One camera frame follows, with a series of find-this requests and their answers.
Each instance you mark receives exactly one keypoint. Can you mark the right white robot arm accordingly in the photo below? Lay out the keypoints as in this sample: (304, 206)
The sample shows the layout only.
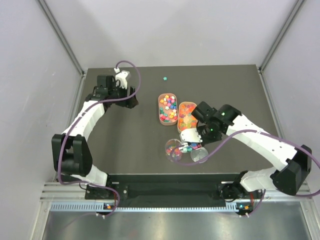
(290, 164)

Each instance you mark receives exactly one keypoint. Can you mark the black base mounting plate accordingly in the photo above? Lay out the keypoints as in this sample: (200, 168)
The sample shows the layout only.
(132, 190)

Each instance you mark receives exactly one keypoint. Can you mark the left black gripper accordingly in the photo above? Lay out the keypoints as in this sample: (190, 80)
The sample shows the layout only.
(129, 97)

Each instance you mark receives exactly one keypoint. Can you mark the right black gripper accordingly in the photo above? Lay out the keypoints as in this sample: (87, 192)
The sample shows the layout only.
(199, 129)

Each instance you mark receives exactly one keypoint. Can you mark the clear plastic jar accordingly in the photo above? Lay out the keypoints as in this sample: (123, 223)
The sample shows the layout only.
(172, 151)

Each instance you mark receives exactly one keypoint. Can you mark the pink tray of opaque candies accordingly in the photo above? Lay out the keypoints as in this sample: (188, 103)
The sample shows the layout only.
(167, 109)

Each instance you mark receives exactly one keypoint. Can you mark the metal candy scoop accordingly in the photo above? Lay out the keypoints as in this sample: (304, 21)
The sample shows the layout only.
(188, 147)

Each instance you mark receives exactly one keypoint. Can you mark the beige tray of jelly candies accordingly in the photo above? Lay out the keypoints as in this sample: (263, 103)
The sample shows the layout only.
(185, 118)

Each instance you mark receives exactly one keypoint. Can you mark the aluminium frame rail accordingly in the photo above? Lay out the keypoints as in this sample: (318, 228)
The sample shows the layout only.
(73, 199)

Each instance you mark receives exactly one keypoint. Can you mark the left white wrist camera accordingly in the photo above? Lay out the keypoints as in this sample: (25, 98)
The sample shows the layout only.
(121, 78)

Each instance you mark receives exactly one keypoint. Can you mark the silver jar lid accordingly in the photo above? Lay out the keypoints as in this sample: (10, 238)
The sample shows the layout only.
(198, 154)

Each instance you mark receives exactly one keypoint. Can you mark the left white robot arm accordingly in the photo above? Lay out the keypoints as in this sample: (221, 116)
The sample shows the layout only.
(70, 150)

